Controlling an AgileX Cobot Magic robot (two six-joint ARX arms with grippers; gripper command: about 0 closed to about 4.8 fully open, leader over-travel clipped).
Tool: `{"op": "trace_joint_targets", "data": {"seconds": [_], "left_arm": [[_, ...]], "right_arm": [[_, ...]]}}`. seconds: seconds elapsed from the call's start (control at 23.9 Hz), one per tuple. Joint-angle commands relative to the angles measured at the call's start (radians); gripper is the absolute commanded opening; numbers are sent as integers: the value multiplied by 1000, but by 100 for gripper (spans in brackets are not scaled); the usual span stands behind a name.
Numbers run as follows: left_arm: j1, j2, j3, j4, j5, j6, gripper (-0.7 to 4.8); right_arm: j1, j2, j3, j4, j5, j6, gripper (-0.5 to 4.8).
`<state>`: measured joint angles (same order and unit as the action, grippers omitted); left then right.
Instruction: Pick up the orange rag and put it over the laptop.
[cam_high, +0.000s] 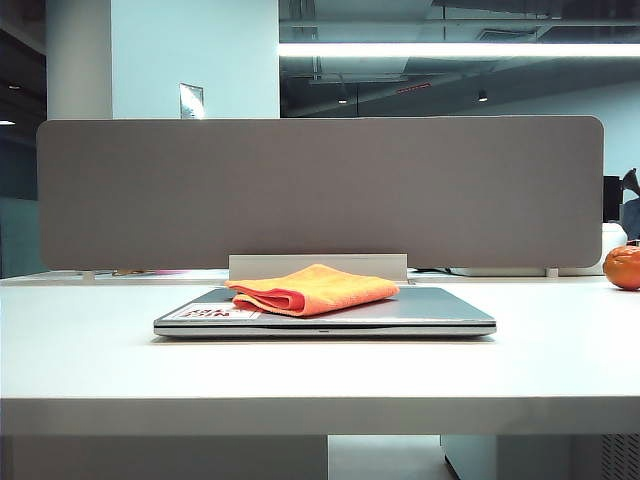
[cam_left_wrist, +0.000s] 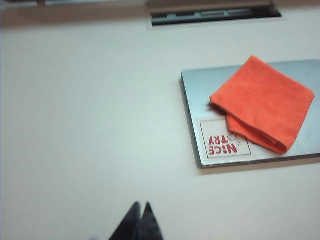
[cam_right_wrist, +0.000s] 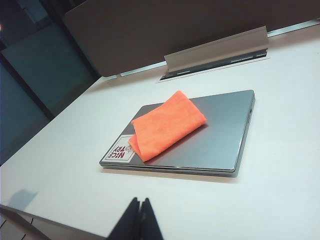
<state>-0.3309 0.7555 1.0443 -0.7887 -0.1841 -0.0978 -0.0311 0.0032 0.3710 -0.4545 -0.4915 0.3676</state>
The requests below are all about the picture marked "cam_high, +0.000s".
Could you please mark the orange microfibre rag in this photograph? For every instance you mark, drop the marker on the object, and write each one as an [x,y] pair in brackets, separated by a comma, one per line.
[325,290]

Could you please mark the silver Dell laptop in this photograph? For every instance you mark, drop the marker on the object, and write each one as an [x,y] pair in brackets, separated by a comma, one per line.
[430,310]

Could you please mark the grey fabric desk partition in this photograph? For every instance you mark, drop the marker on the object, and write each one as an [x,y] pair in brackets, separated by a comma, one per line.
[320,190]

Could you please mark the white Nice Try sticker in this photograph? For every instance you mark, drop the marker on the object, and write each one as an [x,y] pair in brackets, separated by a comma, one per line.
[210,312]

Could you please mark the red ceiling sign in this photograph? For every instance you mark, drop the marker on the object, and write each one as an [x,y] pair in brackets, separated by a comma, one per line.
[414,88]

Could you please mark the framed poster on pillar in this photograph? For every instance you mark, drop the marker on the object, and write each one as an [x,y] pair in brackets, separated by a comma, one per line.
[191,101]

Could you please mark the long white ceiling light strip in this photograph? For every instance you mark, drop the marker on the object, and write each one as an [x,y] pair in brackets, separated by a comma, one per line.
[450,49]

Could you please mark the black computer monitor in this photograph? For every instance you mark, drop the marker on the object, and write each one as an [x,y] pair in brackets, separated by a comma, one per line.
[611,200]

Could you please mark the orange round fruit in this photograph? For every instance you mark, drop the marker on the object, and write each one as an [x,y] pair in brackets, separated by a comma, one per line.
[624,267]

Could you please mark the dark seated person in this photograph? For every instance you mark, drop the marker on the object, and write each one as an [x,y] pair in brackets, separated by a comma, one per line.
[632,210]

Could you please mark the white partition bracket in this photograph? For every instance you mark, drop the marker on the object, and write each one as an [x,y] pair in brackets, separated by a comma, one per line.
[552,272]
[88,274]

